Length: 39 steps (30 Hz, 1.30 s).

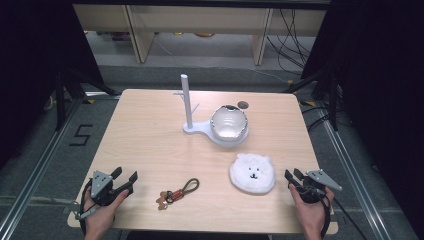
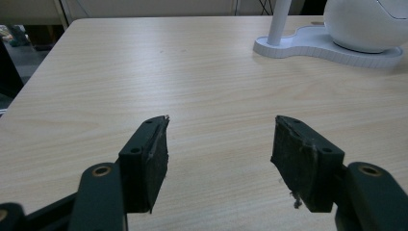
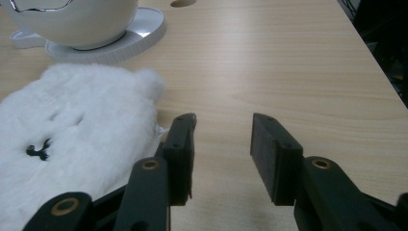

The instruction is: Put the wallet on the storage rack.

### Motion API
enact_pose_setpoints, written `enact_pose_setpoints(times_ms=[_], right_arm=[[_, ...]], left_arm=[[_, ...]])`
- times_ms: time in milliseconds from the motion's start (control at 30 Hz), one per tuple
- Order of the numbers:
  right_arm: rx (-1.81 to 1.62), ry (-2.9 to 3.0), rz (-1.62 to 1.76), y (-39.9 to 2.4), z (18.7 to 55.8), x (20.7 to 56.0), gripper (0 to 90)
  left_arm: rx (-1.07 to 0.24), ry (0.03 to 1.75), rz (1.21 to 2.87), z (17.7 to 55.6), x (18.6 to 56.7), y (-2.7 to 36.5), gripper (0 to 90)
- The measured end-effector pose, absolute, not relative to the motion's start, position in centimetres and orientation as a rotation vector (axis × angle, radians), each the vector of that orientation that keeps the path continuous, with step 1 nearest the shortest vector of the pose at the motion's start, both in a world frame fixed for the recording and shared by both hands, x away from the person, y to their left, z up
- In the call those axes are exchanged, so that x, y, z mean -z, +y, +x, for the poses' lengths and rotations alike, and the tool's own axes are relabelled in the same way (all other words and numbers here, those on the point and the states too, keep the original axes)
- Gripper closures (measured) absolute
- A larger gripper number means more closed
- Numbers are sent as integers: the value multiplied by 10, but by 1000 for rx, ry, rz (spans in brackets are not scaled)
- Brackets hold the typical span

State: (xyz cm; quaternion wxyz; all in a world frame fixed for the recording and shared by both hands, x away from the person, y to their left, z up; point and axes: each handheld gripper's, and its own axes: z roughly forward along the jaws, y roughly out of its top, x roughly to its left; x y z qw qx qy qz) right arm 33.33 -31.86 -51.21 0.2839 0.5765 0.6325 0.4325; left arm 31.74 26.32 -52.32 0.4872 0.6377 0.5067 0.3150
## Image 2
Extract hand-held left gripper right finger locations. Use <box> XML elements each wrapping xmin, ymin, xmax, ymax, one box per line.
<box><xmin>269</xmin><ymin>115</ymin><xmax>345</xmax><ymax>214</ymax></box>

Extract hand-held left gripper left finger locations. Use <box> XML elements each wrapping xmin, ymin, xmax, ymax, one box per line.
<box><xmin>117</xmin><ymin>115</ymin><xmax>170</xmax><ymax>215</ymax></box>

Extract white desk lamp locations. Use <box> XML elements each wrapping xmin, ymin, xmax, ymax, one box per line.
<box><xmin>252</xmin><ymin>0</ymin><xmax>408</xmax><ymax>69</ymax></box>

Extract dark furniture piece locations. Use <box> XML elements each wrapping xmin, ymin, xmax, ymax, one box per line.
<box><xmin>0</xmin><ymin>38</ymin><xmax>25</xmax><ymax>99</ymax></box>

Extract dark cables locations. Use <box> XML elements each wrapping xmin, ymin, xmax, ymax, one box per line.
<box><xmin>234</xmin><ymin>0</ymin><xmax>276</xmax><ymax>16</ymax></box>

